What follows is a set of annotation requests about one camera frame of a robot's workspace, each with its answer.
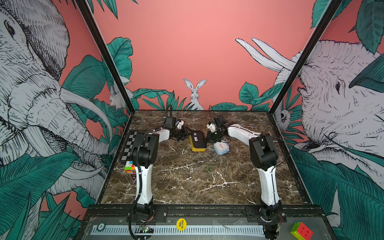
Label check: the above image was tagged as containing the yellow rectangular alarm clock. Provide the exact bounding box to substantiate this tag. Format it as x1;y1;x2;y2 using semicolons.
189;131;207;152

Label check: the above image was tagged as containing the light blue small alarm clock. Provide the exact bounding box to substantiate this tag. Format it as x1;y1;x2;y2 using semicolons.
214;141;230;156

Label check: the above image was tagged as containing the black frame post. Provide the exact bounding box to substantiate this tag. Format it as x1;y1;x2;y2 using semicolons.
76;0;135;115
269;0;342;115

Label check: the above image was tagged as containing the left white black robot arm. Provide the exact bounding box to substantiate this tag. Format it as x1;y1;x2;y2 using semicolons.
130;127;190;215

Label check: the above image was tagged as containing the yellow round sticker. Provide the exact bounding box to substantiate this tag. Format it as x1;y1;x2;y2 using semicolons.
177;218;187;231

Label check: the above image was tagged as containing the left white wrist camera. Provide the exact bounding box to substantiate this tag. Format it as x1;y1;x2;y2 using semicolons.
175;120;184;130

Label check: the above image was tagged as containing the black white checkerboard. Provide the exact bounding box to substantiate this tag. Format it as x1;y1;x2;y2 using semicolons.
120;130;138;164

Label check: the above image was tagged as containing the left black frame post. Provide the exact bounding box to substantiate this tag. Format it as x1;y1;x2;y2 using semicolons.
76;0;135;115

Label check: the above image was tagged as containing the right black frame post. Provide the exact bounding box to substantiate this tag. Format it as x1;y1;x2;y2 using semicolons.
269;0;342;115

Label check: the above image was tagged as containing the red triangle sticker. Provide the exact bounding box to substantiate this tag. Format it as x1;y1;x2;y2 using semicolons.
129;174;137;184

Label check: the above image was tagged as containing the black mounting rail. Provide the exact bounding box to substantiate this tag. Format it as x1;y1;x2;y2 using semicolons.
83;204;327;224

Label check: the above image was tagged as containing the small green circuit board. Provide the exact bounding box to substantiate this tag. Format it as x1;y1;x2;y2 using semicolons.
138;226;154;234

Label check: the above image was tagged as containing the white slotted cable duct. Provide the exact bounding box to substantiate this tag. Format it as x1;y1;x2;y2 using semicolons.
90;225;265;237

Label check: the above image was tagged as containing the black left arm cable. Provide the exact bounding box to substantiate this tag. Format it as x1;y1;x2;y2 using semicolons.
127;203;151;240

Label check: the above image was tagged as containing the colourful rubik cube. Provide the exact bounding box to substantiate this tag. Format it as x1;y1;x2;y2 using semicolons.
291;222;313;240
124;161;136;174

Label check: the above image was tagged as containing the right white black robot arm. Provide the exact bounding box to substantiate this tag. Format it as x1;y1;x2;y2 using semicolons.
206;115;282;222

